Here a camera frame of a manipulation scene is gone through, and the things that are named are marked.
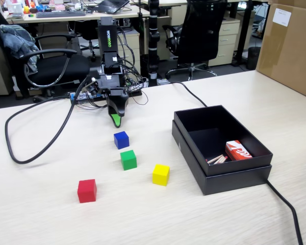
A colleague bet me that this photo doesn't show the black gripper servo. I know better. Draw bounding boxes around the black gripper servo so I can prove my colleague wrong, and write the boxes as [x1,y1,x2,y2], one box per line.
[97,72,130,129]

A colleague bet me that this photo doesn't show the green wooden cube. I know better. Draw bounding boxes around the green wooden cube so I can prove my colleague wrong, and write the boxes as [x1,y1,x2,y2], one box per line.
[119,150,138,171]

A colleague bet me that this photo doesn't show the blue wooden cube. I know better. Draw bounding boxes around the blue wooden cube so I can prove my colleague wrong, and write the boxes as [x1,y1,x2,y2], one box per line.
[113,131,130,150]

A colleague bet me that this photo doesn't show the yellow wooden cube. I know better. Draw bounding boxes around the yellow wooden cube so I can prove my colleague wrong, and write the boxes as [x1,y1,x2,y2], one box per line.
[152,163,170,187]

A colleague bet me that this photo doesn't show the red wooden cube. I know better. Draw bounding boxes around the red wooden cube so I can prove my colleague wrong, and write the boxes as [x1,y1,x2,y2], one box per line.
[77,179,97,204]

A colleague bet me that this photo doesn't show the blue controller circuit board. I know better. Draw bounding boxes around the blue controller circuit board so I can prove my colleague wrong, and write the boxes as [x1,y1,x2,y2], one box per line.
[69,91,103,102]

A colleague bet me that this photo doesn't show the beige under-desk cabinet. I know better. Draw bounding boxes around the beige under-desk cabinet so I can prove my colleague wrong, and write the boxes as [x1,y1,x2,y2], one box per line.
[116,28,141,76]

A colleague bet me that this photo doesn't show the black vertical stand pole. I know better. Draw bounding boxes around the black vertical stand pole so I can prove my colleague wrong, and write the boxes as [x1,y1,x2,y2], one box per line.
[147,0,161,87]

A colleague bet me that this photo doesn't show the black office chair with armrests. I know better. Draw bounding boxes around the black office chair with armrests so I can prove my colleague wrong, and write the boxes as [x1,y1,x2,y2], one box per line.
[0,23,93,103]

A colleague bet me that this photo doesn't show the light wooden office desk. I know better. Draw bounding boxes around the light wooden office desk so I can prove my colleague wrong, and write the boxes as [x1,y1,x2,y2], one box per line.
[4,0,151,26]

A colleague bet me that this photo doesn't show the black laptop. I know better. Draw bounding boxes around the black laptop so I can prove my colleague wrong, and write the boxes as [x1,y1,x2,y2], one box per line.
[91,0,131,14]

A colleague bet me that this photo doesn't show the black mesh office chair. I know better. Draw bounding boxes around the black mesh office chair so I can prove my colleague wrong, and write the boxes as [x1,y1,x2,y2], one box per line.
[162,0,228,82]

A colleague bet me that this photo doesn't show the dark computer keyboard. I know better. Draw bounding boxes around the dark computer keyboard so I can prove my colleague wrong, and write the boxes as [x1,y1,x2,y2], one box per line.
[35,10,87,19]

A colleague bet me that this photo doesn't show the blue grey jacket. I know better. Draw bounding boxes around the blue grey jacket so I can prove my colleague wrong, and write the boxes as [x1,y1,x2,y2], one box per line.
[0,24,41,74]

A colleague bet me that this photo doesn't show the red and white matchbox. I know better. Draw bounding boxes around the red and white matchbox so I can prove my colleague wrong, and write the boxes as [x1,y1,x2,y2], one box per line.
[224,140,253,162]

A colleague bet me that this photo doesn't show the beige drawer cabinet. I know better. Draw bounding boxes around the beige drawer cabinet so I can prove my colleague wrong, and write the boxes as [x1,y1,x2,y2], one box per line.
[208,18,241,67]

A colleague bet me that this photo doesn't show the black mesh waste bin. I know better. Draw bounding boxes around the black mesh waste bin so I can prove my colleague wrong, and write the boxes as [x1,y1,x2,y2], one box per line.
[247,46,262,71]

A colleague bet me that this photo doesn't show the large brown cardboard box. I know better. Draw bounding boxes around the large brown cardboard box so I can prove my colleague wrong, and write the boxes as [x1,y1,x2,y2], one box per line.
[254,0,306,102]

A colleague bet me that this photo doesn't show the white shipping label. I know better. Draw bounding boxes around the white shipping label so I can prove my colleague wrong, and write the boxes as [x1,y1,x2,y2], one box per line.
[272,7,292,27]

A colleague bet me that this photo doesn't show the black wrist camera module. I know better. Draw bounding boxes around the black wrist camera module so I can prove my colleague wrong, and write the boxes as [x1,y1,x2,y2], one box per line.
[85,78,100,97]

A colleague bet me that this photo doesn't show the bundle of thin black wires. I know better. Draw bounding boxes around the bundle of thin black wires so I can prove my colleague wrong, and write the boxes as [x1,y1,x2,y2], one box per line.
[116,24,149,106]

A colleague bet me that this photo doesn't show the thick black camera cable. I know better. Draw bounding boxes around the thick black camera cable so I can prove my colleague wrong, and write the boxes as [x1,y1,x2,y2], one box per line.
[4,75,91,165]

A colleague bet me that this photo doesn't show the long black power cable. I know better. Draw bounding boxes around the long black power cable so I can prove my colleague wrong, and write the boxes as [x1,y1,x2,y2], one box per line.
[167,81,304,245]

